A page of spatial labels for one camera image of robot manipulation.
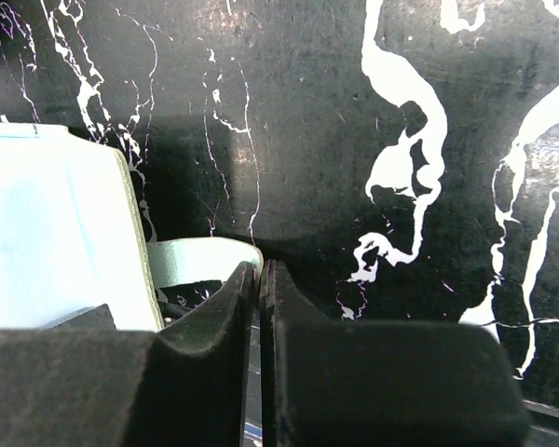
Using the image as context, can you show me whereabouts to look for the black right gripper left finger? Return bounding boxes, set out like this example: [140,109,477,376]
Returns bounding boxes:
[0,262,253,446]

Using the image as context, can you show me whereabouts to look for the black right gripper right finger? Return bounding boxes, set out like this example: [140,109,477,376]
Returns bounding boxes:
[260,261,530,446]

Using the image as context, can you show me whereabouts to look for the green card holder wallet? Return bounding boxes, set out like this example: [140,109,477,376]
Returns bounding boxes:
[0,123,264,332]

